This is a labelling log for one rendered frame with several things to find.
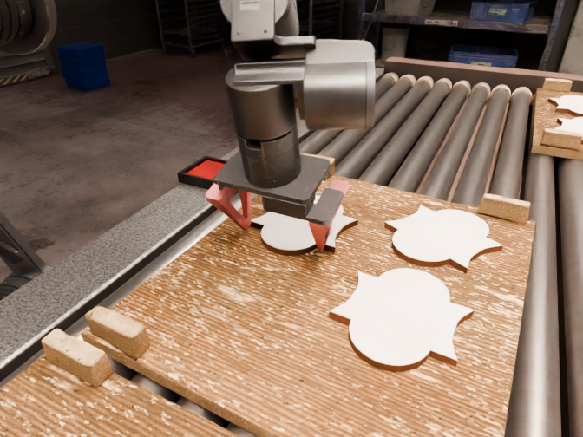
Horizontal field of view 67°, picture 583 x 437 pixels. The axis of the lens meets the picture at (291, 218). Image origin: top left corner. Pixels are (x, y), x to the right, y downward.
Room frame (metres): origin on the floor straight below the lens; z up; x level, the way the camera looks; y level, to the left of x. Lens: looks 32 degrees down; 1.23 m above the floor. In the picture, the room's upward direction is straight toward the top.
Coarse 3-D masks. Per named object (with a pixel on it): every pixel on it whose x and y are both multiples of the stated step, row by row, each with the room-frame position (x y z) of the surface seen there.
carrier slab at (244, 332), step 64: (320, 192) 0.55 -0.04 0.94; (384, 192) 0.55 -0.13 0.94; (192, 256) 0.40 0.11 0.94; (256, 256) 0.40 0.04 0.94; (320, 256) 0.40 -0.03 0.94; (384, 256) 0.40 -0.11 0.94; (512, 256) 0.40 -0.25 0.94; (192, 320) 0.30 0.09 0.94; (256, 320) 0.30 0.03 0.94; (320, 320) 0.30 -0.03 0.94; (512, 320) 0.30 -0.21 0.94; (192, 384) 0.23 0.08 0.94; (256, 384) 0.23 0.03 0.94; (320, 384) 0.23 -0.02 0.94; (384, 384) 0.23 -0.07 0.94; (448, 384) 0.23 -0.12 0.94
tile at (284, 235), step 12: (264, 216) 0.48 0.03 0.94; (276, 216) 0.48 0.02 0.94; (336, 216) 0.48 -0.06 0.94; (264, 228) 0.45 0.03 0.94; (276, 228) 0.45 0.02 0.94; (288, 228) 0.45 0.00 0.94; (300, 228) 0.45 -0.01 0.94; (336, 228) 0.45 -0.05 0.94; (348, 228) 0.46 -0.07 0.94; (264, 240) 0.42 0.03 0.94; (276, 240) 0.42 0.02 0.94; (288, 240) 0.42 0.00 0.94; (300, 240) 0.42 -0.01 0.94; (312, 240) 0.42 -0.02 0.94; (276, 252) 0.41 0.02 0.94; (288, 252) 0.40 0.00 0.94; (300, 252) 0.41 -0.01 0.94
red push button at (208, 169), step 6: (204, 162) 0.67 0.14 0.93; (210, 162) 0.67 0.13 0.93; (216, 162) 0.67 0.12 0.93; (198, 168) 0.65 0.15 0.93; (204, 168) 0.65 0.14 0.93; (210, 168) 0.65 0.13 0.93; (216, 168) 0.65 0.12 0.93; (198, 174) 0.63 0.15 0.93; (204, 174) 0.63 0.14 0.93; (210, 174) 0.63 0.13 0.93
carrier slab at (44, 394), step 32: (32, 384) 0.23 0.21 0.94; (64, 384) 0.23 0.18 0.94; (128, 384) 0.23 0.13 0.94; (0, 416) 0.20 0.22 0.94; (32, 416) 0.20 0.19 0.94; (64, 416) 0.20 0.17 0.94; (96, 416) 0.20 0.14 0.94; (128, 416) 0.20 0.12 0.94; (160, 416) 0.20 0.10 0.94; (192, 416) 0.20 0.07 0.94
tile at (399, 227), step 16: (384, 224) 0.46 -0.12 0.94; (400, 224) 0.46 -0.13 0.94; (416, 224) 0.46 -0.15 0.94; (432, 224) 0.46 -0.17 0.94; (448, 224) 0.46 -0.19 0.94; (464, 224) 0.46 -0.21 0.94; (480, 224) 0.46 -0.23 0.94; (400, 240) 0.42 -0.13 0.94; (416, 240) 0.42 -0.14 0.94; (432, 240) 0.42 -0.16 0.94; (448, 240) 0.42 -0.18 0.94; (464, 240) 0.42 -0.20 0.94; (480, 240) 0.42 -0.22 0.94; (400, 256) 0.40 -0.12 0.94; (416, 256) 0.39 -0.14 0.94; (432, 256) 0.39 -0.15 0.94; (448, 256) 0.39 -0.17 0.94; (464, 256) 0.39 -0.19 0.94; (464, 272) 0.37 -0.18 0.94
